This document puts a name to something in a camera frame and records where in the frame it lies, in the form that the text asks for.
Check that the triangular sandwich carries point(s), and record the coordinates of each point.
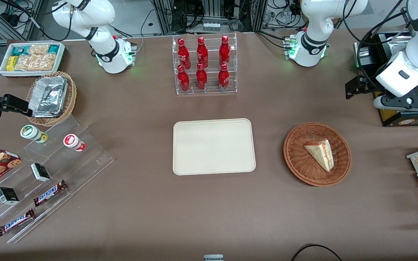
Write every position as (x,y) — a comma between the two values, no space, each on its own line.
(321,154)

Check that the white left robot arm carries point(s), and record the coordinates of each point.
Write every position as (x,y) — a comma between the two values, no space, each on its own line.
(312,43)

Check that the light tan wicker basket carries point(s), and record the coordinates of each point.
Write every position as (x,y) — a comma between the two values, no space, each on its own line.
(72,98)

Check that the brown wicker basket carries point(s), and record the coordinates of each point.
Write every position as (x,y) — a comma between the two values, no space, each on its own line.
(299,163)

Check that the beige plastic tray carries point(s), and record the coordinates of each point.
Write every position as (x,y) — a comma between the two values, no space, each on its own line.
(212,146)

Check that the green lid yogurt cup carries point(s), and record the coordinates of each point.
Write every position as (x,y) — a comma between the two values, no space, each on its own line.
(29,131)

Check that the silver foil packets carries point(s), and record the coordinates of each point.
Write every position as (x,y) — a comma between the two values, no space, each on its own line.
(47,96)

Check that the white snack bin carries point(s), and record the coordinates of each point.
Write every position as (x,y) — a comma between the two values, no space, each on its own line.
(4,70)

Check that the yellow snack packet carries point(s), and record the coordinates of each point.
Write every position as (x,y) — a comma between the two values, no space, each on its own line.
(11,63)

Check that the large clear cracker bag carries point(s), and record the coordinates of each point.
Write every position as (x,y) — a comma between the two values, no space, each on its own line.
(35,62)

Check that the teal snack packet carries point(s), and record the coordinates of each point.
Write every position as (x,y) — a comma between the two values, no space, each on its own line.
(20,50)
(53,49)

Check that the small clear cracker bag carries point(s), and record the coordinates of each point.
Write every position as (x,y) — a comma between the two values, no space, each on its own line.
(38,49)

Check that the steel warmer pan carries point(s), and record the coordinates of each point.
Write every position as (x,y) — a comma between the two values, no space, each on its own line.
(394,41)

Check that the black food warmer cabinet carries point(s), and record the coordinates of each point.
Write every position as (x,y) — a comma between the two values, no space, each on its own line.
(412,117)

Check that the red lid yogurt cup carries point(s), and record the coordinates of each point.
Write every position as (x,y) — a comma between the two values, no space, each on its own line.
(71,140)

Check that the small black box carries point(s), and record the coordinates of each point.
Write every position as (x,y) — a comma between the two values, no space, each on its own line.
(40,172)
(7,195)

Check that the clear acrylic stepped shelf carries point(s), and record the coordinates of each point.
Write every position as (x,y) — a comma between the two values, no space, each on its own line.
(85,163)

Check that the Snickers chocolate bar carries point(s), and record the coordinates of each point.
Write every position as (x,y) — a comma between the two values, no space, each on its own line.
(16,222)
(49,193)

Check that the red cola bottle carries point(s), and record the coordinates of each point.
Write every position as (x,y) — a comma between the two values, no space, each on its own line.
(224,50)
(183,54)
(201,78)
(202,52)
(223,77)
(183,80)

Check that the clear acrylic bottle rack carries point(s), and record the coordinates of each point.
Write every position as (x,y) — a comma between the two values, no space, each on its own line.
(210,54)

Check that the grey power strip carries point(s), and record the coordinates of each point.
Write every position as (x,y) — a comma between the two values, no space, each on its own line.
(211,26)

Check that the aluminium equipment rack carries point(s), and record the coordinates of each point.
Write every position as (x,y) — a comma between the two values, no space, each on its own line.
(212,11)

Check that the small grey device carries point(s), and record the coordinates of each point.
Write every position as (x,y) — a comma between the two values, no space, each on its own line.
(213,257)

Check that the metal side frame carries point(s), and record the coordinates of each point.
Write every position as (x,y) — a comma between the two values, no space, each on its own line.
(13,21)

